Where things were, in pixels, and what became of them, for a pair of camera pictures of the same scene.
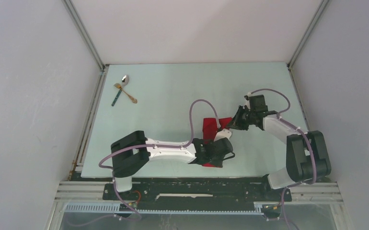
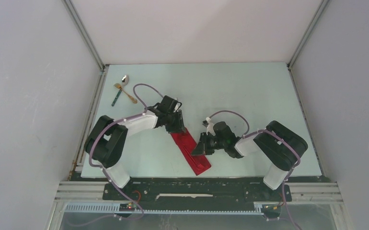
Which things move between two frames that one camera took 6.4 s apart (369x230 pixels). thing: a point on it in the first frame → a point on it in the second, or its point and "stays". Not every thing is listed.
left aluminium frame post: [81, 30] stays
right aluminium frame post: [317, 16] stays
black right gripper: [236, 123] → [202, 148]
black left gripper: [218, 162] → [179, 126]
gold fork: [119, 86] stays
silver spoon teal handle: [124, 81] stays
